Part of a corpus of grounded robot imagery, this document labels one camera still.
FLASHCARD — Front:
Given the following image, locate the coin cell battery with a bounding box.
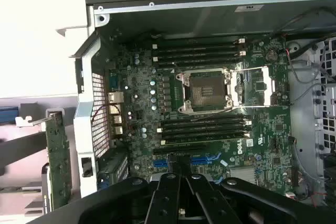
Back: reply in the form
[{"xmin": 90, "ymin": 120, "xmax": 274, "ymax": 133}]
[{"xmin": 265, "ymin": 49, "xmax": 279, "ymax": 62}]

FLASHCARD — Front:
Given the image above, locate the black RAM slot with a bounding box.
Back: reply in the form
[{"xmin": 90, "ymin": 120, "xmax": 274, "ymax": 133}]
[
  {"xmin": 151, "ymin": 50, "xmax": 247, "ymax": 62},
  {"xmin": 160, "ymin": 113, "xmax": 250, "ymax": 127},
  {"xmin": 153, "ymin": 57, "xmax": 247, "ymax": 68},
  {"xmin": 156, "ymin": 120, "xmax": 252, "ymax": 133},
  {"xmin": 151, "ymin": 38, "xmax": 247, "ymax": 50},
  {"xmin": 160, "ymin": 126, "xmax": 251, "ymax": 140},
  {"xmin": 152, "ymin": 45, "xmax": 247, "ymax": 56}
]

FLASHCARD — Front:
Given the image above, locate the silver disk bay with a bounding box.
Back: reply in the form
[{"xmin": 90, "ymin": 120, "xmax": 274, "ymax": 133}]
[{"xmin": 287, "ymin": 34, "xmax": 336, "ymax": 204}]

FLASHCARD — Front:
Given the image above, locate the silver socket cover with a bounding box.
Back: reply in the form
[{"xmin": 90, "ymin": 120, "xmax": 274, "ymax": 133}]
[{"xmin": 230, "ymin": 66, "xmax": 276, "ymax": 107}]

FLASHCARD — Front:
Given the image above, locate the silver chipset heatsink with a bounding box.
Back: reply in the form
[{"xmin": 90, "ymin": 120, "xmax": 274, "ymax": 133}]
[{"xmin": 227, "ymin": 167, "xmax": 259, "ymax": 186}]

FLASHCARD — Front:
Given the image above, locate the long black expansion slot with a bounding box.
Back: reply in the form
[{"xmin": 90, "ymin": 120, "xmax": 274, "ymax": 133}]
[{"xmin": 153, "ymin": 145, "xmax": 208, "ymax": 156}]

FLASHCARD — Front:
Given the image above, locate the black open PC case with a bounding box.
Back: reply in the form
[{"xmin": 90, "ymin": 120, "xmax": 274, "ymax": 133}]
[{"xmin": 68, "ymin": 0, "xmax": 336, "ymax": 209}]

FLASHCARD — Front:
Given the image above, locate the silver CPU socket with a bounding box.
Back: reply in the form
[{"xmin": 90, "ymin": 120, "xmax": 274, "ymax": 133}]
[{"xmin": 175, "ymin": 68, "xmax": 234, "ymax": 114}]

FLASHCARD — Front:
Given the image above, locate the green motherboard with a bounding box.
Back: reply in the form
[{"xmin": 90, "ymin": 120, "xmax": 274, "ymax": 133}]
[{"xmin": 104, "ymin": 34, "xmax": 299, "ymax": 187}]

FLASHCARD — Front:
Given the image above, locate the blue expansion slot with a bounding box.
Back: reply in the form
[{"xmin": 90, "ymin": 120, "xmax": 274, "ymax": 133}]
[{"xmin": 153, "ymin": 156, "xmax": 218, "ymax": 169}]

